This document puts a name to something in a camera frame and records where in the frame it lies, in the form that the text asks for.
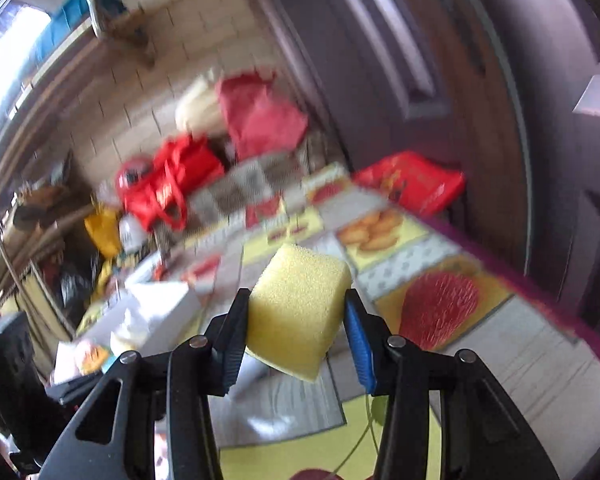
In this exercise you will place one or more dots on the red bag beside table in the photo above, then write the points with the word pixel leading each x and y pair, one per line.
pixel 413 182

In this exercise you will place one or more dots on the red plastic bag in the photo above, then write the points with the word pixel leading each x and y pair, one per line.
pixel 259 119

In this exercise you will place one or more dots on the yellow gift bag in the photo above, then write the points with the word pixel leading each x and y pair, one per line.
pixel 102 225

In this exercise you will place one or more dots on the brown paper bags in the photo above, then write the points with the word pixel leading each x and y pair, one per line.
pixel 36 201

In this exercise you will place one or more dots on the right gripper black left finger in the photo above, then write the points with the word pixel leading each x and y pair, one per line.
pixel 227 335

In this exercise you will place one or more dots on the large red tote bag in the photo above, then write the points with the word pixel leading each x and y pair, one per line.
pixel 182 165

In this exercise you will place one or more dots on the yellow sponge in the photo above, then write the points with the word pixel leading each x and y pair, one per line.
pixel 295 310

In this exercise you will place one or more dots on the cream foam roll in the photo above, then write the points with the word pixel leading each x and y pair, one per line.
pixel 198 110

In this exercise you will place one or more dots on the white cardboard box tray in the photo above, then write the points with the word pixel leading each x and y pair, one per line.
pixel 150 319

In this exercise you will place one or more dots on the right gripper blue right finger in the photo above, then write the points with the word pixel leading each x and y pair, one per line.
pixel 368 335

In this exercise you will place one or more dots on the black plastic bag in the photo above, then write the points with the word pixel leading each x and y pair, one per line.
pixel 76 284

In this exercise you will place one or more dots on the plaid covered furniture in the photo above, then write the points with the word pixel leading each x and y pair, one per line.
pixel 254 181

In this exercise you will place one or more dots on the dark purple door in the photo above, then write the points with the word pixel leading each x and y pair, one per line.
pixel 508 91

